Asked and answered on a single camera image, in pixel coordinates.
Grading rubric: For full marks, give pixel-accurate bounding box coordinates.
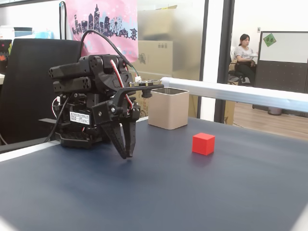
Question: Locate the black base power cable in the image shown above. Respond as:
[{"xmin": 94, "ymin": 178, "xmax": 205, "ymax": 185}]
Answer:
[{"xmin": 44, "ymin": 95, "xmax": 73, "ymax": 143}]

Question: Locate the dark blue table mat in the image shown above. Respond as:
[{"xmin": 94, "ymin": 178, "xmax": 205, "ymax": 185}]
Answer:
[{"xmin": 0, "ymin": 117, "xmax": 308, "ymax": 231}]

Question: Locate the light blue box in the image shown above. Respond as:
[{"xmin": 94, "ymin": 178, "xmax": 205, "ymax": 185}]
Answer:
[{"xmin": 33, "ymin": 30, "xmax": 55, "ymax": 39}]

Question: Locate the printed cardboard box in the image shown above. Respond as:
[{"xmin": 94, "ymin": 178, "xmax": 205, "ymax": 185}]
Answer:
[{"xmin": 137, "ymin": 40, "xmax": 174, "ymax": 78}]

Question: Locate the gripper camera circuit board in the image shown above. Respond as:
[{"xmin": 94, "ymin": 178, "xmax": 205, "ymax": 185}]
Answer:
[{"xmin": 128, "ymin": 78, "xmax": 165, "ymax": 99}]

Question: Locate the black door frame post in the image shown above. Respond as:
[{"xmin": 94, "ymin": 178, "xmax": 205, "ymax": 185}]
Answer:
[{"xmin": 214, "ymin": 0, "xmax": 235, "ymax": 124}]

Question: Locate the aluminium table rail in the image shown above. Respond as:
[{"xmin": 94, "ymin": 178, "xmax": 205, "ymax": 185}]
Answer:
[{"xmin": 160, "ymin": 76, "xmax": 308, "ymax": 112}]

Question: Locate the black camera cable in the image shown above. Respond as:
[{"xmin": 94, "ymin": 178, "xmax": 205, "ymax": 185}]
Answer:
[{"xmin": 80, "ymin": 29, "xmax": 142, "ymax": 83}]

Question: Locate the beige square metal container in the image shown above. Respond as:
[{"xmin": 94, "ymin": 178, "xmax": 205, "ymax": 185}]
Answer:
[{"xmin": 147, "ymin": 87, "xmax": 190, "ymax": 131}]

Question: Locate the green diamond sticker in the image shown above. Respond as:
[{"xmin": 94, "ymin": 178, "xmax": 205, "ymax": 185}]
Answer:
[{"xmin": 262, "ymin": 33, "xmax": 277, "ymax": 47}]

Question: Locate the person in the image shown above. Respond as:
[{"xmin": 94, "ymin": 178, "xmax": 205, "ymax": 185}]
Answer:
[{"xmin": 230, "ymin": 33, "xmax": 257, "ymax": 86}]

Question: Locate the red white servo wire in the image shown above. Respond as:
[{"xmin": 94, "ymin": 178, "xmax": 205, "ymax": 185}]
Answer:
[{"xmin": 110, "ymin": 59, "xmax": 134, "ymax": 114}]

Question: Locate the small round waste bin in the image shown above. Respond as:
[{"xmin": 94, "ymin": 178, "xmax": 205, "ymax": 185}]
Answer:
[{"xmin": 268, "ymin": 105, "xmax": 282, "ymax": 116}]

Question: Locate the red cube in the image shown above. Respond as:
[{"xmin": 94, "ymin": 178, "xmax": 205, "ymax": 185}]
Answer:
[{"xmin": 192, "ymin": 132, "xmax": 216, "ymax": 156}]

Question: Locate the pink city skyline banner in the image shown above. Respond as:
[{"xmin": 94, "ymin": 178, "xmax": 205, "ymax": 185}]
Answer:
[{"xmin": 64, "ymin": 0, "xmax": 140, "ymax": 64}]

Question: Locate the plain cardboard box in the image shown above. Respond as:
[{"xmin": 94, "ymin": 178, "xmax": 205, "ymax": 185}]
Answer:
[{"xmin": 137, "ymin": 9, "xmax": 179, "ymax": 41}]

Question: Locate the dark office partition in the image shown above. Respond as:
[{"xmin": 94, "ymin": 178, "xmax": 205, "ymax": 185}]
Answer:
[{"xmin": 254, "ymin": 31, "xmax": 308, "ymax": 94}]

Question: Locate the large black office chair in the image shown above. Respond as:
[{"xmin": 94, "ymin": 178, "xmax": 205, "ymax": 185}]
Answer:
[{"xmin": 0, "ymin": 38, "xmax": 84, "ymax": 146}]

